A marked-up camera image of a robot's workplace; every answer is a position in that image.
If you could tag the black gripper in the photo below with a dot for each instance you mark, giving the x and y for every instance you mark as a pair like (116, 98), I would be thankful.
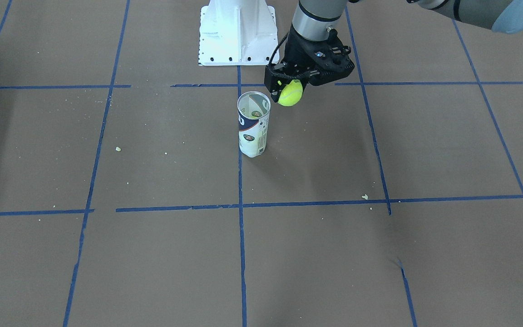
(297, 52)

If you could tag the white tennis ball can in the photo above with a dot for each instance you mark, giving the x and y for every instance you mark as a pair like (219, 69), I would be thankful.
(253, 118)

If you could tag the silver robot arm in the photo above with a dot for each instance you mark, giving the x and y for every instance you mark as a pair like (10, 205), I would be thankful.
(313, 17)

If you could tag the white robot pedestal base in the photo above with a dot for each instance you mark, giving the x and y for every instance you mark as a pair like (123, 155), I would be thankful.
(237, 32)

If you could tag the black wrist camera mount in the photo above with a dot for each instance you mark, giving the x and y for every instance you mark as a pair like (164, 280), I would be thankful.
(331, 60)

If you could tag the yellow tennis ball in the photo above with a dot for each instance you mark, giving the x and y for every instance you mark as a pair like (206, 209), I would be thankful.
(291, 93)

